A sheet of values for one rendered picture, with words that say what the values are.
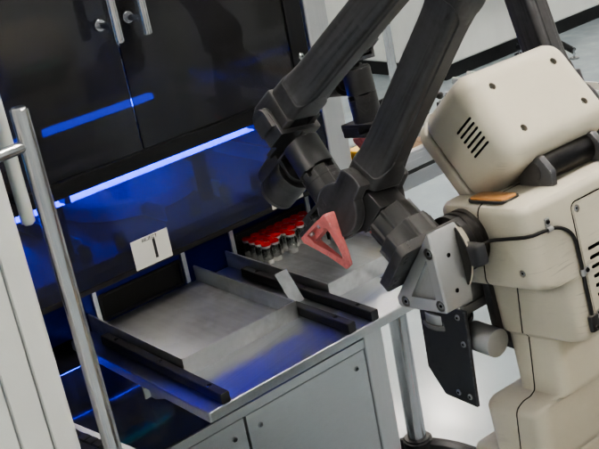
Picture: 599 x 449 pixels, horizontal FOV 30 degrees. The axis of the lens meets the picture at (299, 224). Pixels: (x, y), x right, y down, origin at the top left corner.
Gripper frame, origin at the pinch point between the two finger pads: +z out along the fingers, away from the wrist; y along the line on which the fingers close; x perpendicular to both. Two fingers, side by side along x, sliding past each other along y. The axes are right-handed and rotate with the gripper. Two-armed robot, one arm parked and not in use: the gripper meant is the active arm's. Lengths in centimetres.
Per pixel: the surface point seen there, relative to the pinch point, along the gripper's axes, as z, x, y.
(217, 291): 17.3, 28.8, 25.1
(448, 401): 98, -68, 77
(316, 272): 18.8, 12.1, 13.3
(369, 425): 66, -5, 33
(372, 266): 18.4, 8.1, 0.3
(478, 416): 100, -66, 64
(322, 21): -28.1, -11.0, 19.8
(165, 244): 3.7, 37.3, 24.8
